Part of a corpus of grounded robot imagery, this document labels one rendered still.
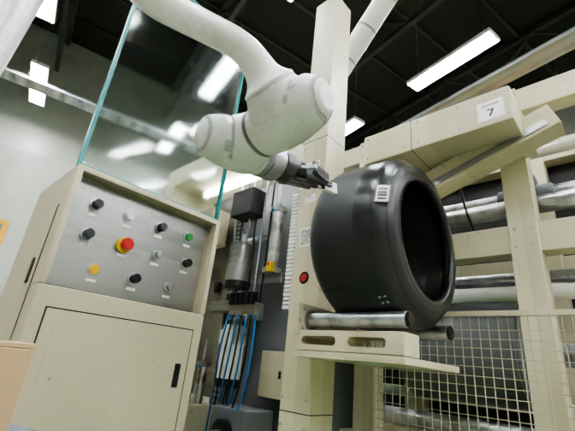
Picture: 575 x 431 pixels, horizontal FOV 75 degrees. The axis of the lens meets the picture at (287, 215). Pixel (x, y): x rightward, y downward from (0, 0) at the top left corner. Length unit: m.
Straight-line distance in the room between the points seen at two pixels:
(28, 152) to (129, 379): 9.59
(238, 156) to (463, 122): 1.07
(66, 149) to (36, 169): 0.85
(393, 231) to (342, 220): 0.15
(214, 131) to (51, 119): 10.41
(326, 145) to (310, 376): 0.87
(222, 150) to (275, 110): 0.15
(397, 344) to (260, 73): 0.72
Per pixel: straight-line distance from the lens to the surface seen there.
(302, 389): 1.33
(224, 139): 0.74
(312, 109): 0.65
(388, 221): 1.05
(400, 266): 1.06
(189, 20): 0.77
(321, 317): 1.20
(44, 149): 10.74
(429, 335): 1.33
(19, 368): 0.48
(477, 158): 1.68
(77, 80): 11.75
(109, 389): 1.30
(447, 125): 1.64
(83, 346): 1.26
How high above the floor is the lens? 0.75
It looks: 22 degrees up
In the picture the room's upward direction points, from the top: 6 degrees clockwise
